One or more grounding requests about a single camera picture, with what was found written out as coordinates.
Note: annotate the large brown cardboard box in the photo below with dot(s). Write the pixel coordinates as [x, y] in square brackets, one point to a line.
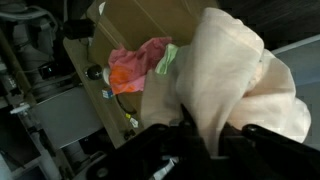
[140, 23]

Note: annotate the pink shirt with orange print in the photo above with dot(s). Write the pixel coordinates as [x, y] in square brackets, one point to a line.
[136, 63]

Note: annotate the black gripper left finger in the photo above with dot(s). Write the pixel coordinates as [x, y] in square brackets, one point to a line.
[150, 143]

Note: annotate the light green towel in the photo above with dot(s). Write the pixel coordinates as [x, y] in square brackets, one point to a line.
[168, 58]

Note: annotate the black cylinder speaker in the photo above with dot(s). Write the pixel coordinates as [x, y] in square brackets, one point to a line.
[79, 29]

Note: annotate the peach shirt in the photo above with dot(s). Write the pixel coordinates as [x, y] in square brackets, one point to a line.
[226, 73]

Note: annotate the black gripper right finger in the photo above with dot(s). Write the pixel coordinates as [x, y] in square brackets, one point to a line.
[266, 156]

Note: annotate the white crumpled cloth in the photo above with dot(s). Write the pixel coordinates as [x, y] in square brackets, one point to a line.
[101, 8]

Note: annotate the small colourful cube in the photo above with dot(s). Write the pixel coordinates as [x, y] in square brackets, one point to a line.
[107, 93]

